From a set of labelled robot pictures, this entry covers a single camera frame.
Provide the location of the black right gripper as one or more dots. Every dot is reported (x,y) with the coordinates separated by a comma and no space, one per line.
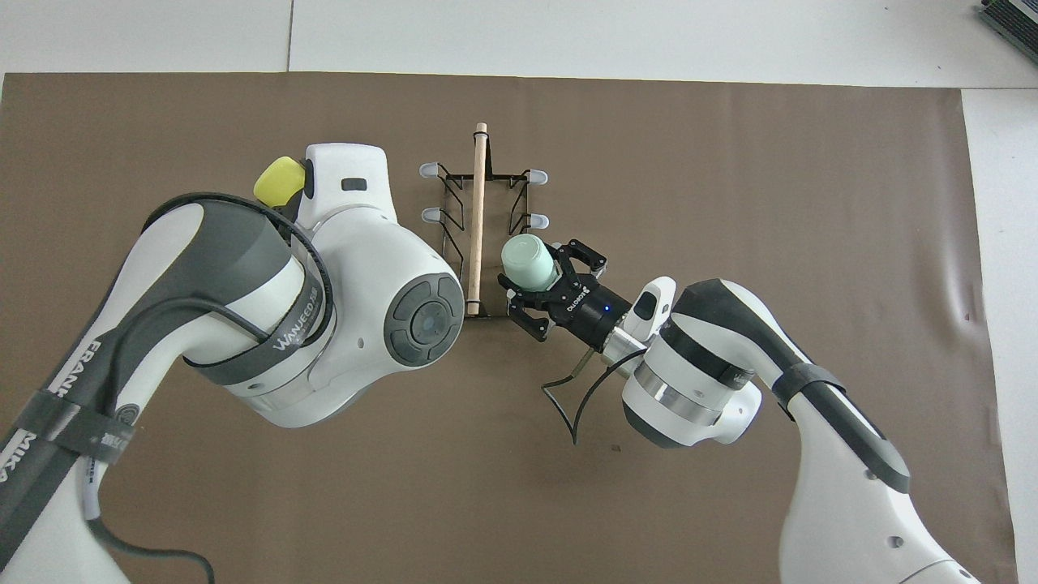
(588,312)

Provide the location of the pale green plastic cup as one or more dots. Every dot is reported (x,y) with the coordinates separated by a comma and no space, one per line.
(529,261)

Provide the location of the yellow plastic cup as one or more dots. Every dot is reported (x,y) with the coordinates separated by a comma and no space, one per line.
(277,182)

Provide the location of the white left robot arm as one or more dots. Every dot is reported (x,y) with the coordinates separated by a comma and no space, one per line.
(243,324)

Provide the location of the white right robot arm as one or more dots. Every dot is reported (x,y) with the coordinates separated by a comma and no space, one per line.
(827,487)

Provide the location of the brown paper table mat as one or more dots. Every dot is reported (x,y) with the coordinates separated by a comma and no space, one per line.
(730,162)

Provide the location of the grey ribbed device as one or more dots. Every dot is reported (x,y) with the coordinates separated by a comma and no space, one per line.
(1014,18)

